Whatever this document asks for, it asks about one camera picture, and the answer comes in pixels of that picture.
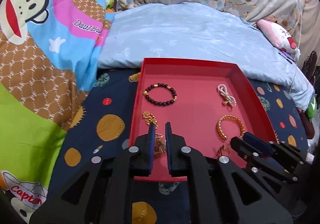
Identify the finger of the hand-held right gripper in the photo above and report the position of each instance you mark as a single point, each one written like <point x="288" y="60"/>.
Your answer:
<point x="241" y="148"/>
<point x="256" y="143"/>

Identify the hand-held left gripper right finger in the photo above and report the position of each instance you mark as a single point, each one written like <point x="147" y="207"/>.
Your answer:
<point x="168" y="151"/>

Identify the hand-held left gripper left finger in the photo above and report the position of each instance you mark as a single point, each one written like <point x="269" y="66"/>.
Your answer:
<point x="151" y="148"/>

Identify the gold bangle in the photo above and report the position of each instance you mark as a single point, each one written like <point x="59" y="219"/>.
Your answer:
<point x="221" y="133"/>

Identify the red shallow box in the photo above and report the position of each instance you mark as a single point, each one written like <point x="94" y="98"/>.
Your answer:
<point x="195" y="108"/>

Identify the navy planet print blanket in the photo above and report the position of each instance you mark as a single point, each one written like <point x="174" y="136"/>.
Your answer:
<point x="100" y="143"/>

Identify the dark red chair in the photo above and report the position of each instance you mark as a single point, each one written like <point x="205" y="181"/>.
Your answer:
<point x="308" y="123"/>

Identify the purple notebook with pen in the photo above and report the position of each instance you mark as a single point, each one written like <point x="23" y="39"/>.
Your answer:
<point x="286" y="57"/>

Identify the pink plush pillow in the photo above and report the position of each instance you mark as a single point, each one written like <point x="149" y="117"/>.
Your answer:
<point x="277" y="36"/>

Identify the light blue pillow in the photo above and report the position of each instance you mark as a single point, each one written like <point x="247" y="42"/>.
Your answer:
<point x="187" y="36"/>

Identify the beige curtain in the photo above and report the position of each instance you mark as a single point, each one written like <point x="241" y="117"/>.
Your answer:
<point x="311" y="26"/>

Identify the monkey printed blanket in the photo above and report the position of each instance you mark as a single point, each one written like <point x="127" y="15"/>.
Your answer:
<point x="37" y="68"/>

